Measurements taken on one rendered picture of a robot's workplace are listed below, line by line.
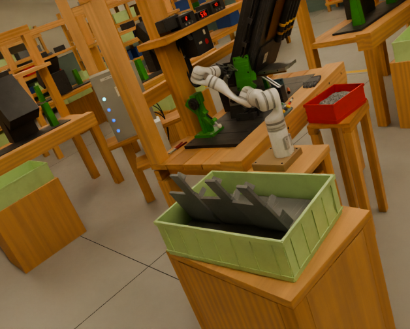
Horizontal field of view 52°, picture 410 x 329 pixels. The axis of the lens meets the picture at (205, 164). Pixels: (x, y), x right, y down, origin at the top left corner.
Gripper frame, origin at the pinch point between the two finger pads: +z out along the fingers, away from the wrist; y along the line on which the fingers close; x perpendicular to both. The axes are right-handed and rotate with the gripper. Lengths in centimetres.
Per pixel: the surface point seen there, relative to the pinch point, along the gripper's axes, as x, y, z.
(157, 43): -0.9, 29.4, -39.1
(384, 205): 24, -122, 55
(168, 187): 62, -28, -47
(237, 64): -4.9, -1.9, 2.8
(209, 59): 17.3, 30.5, 23.1
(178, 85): 20.3, 14.2, -22.6
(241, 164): 7, -60, -51
